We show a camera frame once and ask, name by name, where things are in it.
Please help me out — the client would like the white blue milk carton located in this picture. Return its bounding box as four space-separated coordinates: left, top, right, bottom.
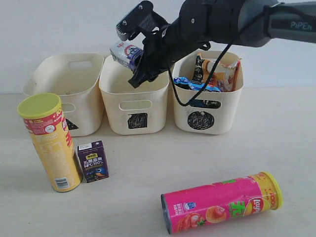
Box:
110 41 143 73

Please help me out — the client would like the yellow chips can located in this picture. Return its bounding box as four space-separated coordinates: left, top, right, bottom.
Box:
17 92 82 193

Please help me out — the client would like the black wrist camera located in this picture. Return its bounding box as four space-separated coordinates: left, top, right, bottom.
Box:
116 0 169 41

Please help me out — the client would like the cream bin with triangle mark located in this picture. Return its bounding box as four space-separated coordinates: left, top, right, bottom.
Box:
23 53 105 137

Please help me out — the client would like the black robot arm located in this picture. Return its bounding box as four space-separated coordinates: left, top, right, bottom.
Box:
125 0 316 88

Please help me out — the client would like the pink chips can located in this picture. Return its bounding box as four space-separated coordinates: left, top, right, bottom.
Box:
160 171 283 234

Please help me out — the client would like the orange instant noodle packet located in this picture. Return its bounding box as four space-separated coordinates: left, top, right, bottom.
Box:
191 53 240 92

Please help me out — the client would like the purple juice carton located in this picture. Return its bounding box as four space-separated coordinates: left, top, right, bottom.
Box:
77 140 109 183

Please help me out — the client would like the black cable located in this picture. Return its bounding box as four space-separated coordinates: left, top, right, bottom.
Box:
167 4 272 107

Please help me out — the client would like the cream bin with square mark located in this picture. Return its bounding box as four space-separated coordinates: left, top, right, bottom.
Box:
99 55 169 135

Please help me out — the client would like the blue instant noodle packet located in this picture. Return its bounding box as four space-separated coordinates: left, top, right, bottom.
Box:
173 77 221 92

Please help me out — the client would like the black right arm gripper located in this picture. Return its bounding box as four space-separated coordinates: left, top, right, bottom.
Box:
128 22 210 88

